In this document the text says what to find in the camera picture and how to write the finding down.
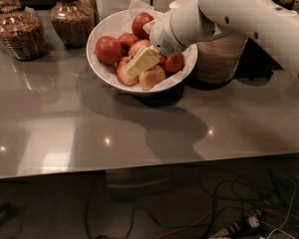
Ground red apple right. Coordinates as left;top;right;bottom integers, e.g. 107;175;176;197
158;53;184;75

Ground glass cereal jar left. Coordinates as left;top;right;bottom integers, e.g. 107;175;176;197
0;0;46;61

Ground red apple small middle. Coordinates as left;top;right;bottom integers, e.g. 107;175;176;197
118;33;140;53

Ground yellow apple front right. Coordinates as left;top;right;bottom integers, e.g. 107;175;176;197
139;66;165;91

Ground orange cable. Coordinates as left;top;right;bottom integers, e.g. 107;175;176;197
150;209;213;239

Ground white ceramic bowl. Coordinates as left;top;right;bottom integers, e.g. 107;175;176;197
86;8;198;95

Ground red apple left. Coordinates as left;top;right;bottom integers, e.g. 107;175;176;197
95;36;123;64

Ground dark bottle with cap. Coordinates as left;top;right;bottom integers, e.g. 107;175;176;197
277;0;294;10

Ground black power strip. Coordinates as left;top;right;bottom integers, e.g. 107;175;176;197
208;214;261;239

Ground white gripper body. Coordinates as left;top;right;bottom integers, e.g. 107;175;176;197
149;10;187;56

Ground red apple top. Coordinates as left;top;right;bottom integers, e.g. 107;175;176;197
132;12;153;39

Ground yellow apple front left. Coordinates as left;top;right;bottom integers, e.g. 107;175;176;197
116;57;139;86

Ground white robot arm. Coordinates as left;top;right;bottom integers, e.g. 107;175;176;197
127;0;299;84

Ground glass cereal jar middle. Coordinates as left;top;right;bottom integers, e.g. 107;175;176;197
50;0;95;48

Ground white cable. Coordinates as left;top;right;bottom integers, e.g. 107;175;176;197
258;177;299;239

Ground glass cereal jar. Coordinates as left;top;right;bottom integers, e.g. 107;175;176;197
50;0;95;48
0;0;46;61

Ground red yellow apple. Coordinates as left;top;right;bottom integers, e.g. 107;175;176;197
129;39;151;58

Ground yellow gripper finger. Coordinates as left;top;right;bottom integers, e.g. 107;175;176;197
125;45;160;78
143;19;156;35

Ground front stack paper bowls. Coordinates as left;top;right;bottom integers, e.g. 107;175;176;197
193;32;248;84

